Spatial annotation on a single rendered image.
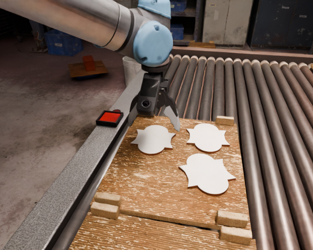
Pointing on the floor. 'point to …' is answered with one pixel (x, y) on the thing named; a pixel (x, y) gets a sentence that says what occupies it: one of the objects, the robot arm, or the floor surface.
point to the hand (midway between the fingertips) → (153, 130)
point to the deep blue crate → (62, 43)
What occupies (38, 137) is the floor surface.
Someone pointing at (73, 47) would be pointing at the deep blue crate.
